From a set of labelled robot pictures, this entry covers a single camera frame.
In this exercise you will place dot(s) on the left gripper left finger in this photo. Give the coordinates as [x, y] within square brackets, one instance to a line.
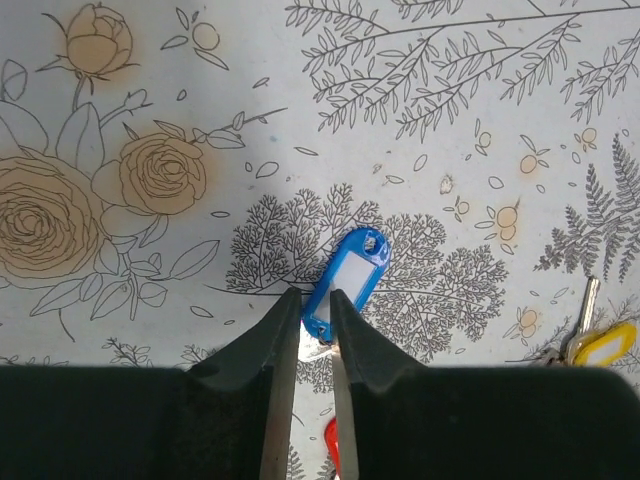
[227, 417]

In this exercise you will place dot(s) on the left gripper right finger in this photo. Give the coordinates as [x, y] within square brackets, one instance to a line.
[399, 419]

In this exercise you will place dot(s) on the blue key tag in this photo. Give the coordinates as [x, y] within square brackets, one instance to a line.
[356, 267]

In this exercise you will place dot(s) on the red key tag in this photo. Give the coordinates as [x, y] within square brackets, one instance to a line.
[331, 442]

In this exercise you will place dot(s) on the loose yellow key tag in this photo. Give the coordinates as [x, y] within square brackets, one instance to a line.
[606, 347]

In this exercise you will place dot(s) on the floral table mat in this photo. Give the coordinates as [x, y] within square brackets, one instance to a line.
[169, 169]

